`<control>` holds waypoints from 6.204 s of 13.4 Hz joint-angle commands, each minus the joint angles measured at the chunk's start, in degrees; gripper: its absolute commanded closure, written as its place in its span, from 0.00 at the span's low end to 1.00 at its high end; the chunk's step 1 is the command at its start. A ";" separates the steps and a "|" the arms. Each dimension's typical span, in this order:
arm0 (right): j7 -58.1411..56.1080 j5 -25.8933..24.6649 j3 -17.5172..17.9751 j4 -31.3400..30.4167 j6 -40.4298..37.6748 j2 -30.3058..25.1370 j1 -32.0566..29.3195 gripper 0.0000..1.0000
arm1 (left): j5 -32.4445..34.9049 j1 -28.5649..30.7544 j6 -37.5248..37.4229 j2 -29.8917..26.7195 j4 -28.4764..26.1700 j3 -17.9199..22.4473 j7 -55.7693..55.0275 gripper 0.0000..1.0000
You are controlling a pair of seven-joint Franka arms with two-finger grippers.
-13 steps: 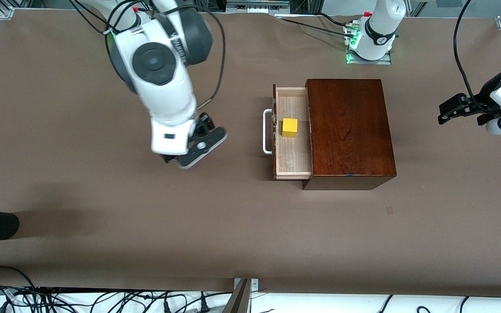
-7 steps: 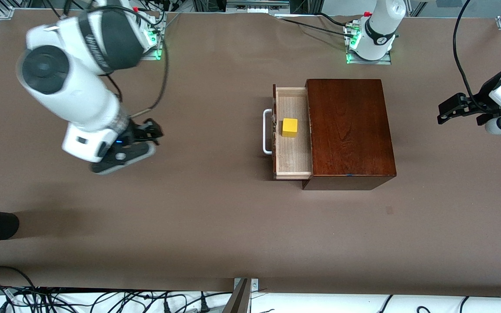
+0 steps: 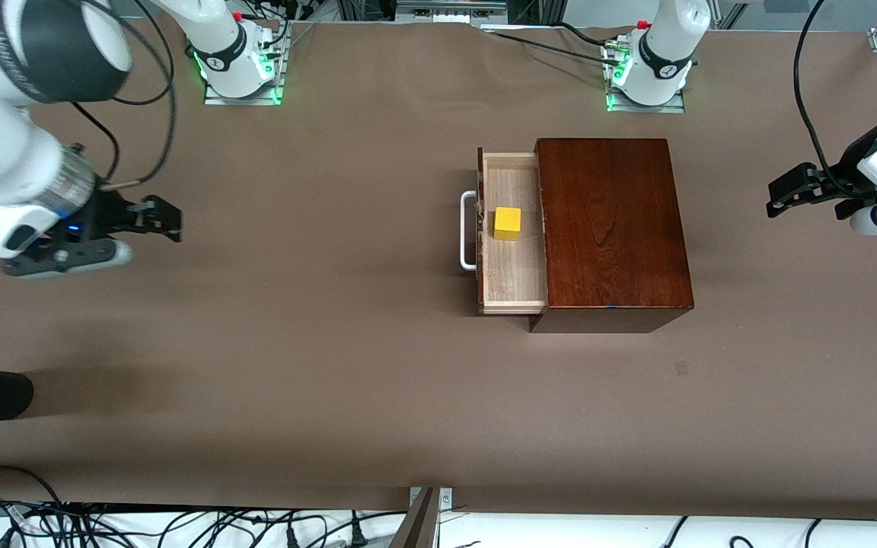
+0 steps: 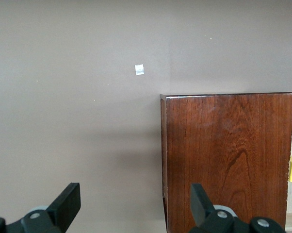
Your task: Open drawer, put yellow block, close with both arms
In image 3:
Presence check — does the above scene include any dark brown wooden cabinet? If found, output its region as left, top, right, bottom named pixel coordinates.
left=528, top=138, right=696, bottom=334

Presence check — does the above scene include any grey metal bracket plate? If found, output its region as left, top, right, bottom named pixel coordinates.
left=408, top=486, right=454, bottom=515

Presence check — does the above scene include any white metal drawer handle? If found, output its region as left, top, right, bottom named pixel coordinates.
left=459, top=190, right=480, bottom=272

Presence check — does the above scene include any dark metal bar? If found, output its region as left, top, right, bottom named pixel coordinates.
left=388, top=488, right=440, bottom=548

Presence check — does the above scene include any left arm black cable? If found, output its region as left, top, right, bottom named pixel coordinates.
left=792, top=0, right=869, bottom=200

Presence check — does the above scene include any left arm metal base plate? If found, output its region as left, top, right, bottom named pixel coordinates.
left=604, top=40, right=687, bottom=115

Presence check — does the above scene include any wooden drawer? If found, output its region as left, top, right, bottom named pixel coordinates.
left=477, top=148, right=548, bottom=315

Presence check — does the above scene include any yellow cube block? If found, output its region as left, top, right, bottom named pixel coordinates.
left=493, top=206, right=523, bottom=242

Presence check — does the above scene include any black base power cable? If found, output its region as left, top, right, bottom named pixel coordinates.
left=483, top=25, right=623, bottom=63

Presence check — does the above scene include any aluminium frame crossbar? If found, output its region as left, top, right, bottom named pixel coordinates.
left=396, top=0, right=509, bottom=24

